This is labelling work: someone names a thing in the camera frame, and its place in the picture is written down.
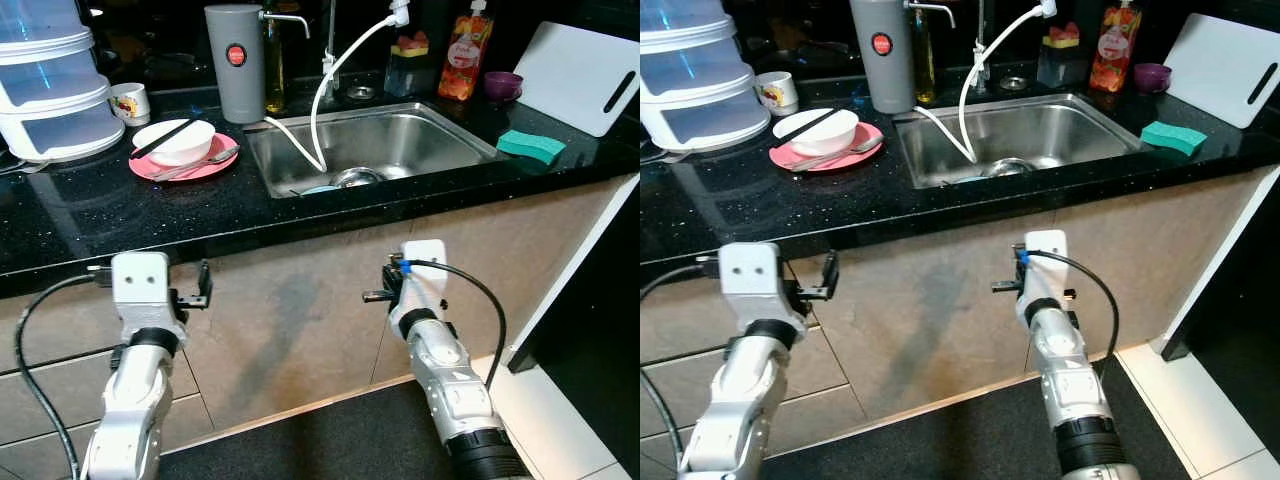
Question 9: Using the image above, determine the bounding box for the silver metal spoon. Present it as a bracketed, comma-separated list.
[800, 137, 885, 166]
[160, 145, 242, 177]

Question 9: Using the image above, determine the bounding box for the white bowl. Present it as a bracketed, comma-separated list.
[772, 107, 860, 157]
[132, 119, 217, 167]

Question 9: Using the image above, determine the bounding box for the stainless steel bowl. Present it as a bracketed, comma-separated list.
[330, 166, 387, 190]
[982, 156, 1037, 179]

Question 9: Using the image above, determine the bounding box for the slim silver metal utensil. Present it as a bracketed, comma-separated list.
[790, 148, 871, 173]
[150, 155, 233, 183]

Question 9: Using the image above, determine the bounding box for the pink plate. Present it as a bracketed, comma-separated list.
[768, 121, 886, 174]
[128, 132, 240, 183]

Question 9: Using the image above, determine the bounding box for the stainless steel sink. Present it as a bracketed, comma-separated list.
[243, 100, 513, 199]
[893, 93, 1153, 190]

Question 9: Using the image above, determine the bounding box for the black chopstick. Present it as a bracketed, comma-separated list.
[129, 117, 201, 161]
[773, 106, 843, 148]

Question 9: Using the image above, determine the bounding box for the dark floor mat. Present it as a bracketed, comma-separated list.
[160, 378, 526, 480]

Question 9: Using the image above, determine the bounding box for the white printed mug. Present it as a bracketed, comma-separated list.
[754, 71, 800, 117]
[108, 82, 152, 128]

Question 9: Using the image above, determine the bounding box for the green sponge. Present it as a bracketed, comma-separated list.
[1139, 120, 1209, 158]
[496, 129, 567, 167]

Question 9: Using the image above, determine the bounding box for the dark sponge holder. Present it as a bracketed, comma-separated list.
[1037, 40, 1084, 89]
[385, 45, 433, 98]

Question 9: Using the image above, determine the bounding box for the grey water filter canister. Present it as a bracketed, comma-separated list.
[850, 0, 958, 115]
[205, 4, 313, 125]

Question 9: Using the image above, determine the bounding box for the purple cup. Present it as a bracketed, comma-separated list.
[1133, 62, 1174, 95]
[484, 70, 525, 102]

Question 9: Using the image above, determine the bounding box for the yellow oil bottle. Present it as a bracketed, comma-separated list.
[262, 10, 288, 114]
[910, 5, 938, 106]

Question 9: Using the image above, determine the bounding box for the chrome sink faucet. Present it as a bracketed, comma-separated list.
[320, 0, 343, 86]
[972, 0, 993, 89]

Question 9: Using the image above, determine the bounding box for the orange dish soap pump bottle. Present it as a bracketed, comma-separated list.
[1089, 0, 1144, 94]
[437, 0, 497, 102]

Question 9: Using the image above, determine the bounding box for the white stacked plastic food container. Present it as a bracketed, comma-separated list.
[0, 0, 127, 164]
[640, 0, 772, 153]

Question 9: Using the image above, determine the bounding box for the white cutting board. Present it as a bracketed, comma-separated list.
[1163, 13, 1280, 130]
[512, 22, 641, 139]

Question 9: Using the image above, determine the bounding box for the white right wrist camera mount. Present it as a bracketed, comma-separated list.
[1015, 230, 1069, 323]
[388, 240, 448, 336]

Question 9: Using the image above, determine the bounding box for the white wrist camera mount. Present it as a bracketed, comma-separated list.
[718, 243, 801, 336]
[1015, 230, 1069, 323]
[388, 240, 448, 336]
[110, 252, 176, 336]

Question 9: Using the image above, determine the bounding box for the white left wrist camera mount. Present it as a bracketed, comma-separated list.
[110, 252, 176, 336]
[718, 243, 801, 336]

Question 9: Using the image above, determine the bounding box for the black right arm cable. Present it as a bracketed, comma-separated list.
[1022, 248, 1121, 366]
[400, 258, 508, 393]

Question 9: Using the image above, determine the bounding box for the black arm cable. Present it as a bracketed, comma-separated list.
[14, 264, 116, 480]
[400, 258, 508, 393]
[640, 262, 723, 480]
[1022, 248, 1121, 366]

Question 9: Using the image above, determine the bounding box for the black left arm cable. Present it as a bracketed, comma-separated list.
[14, 264, 116, 480]
[640, 262, 723, 480]

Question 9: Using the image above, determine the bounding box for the white faucet hose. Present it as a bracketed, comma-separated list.
[913, 0, 1059, 165]
[263, 3, 413, 173]

